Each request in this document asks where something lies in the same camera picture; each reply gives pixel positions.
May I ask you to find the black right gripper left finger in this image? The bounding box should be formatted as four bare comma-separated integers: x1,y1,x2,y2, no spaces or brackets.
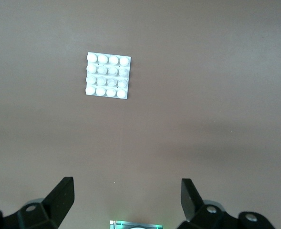
0,177,74,229

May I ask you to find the brown table cover sheet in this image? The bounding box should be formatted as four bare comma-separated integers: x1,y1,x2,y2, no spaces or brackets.
0,0,281,229

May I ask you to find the white studded base plate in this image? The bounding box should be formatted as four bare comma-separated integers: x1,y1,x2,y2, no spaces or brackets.
84,52,132,100

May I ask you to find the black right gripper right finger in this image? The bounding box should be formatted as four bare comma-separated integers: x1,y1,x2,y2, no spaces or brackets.
178,178,274,229

